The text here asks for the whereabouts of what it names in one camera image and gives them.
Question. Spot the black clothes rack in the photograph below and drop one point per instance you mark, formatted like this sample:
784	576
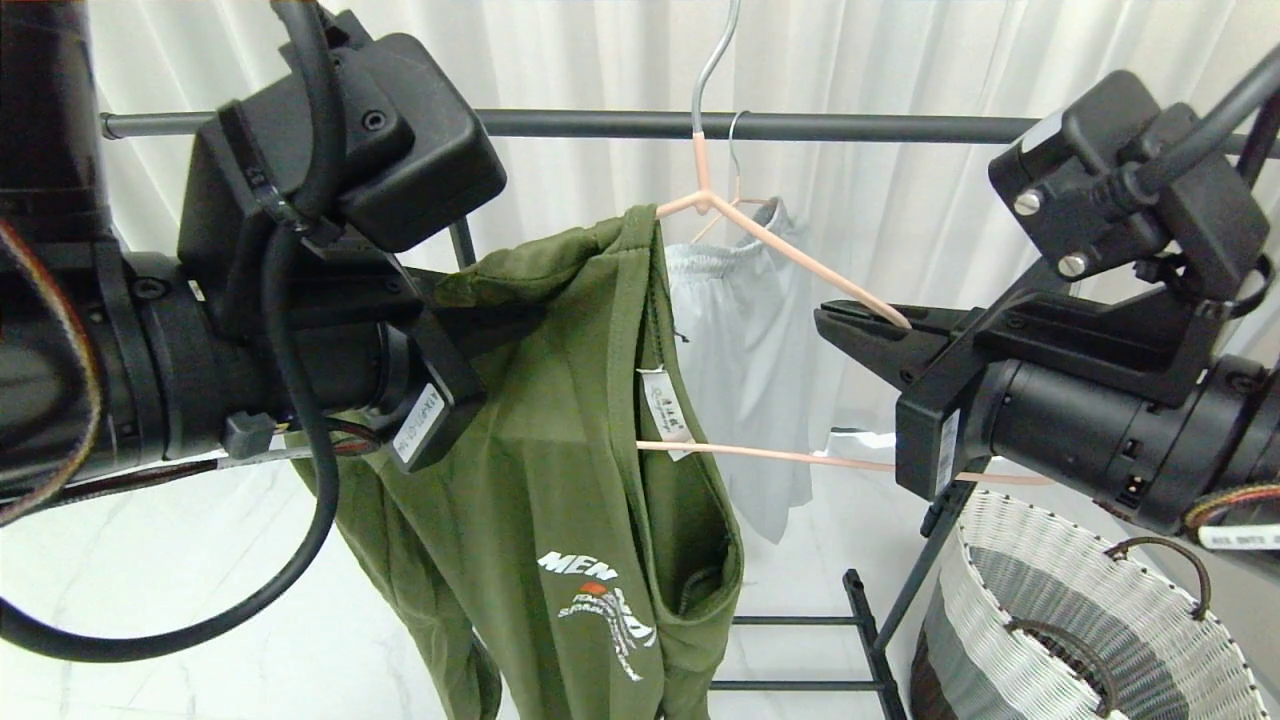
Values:
850	127

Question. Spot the pale grey shorts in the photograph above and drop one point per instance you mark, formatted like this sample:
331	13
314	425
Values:
750	380

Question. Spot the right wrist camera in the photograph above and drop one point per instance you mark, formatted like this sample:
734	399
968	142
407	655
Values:
1180	200

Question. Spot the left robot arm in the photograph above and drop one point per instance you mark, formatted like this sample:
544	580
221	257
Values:
40	100

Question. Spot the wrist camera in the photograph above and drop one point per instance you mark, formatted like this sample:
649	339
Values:
400	150
1180	200

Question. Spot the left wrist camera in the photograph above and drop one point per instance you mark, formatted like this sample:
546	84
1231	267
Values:
400	150

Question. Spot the pink clothes hanger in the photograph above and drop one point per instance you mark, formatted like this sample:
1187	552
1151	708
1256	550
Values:
735	150
790	250

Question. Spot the white laundry basket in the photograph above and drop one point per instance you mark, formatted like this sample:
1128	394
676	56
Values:
1050	620

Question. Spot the white curtain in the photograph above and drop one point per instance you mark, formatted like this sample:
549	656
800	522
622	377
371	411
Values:
900	60

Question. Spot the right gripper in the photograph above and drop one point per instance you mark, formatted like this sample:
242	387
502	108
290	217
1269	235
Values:
1080	430

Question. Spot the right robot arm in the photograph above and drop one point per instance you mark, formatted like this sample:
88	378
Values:
1265	430

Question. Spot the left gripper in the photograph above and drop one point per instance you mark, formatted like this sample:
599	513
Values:
300	370

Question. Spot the green garment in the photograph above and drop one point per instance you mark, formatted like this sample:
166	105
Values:
560	450

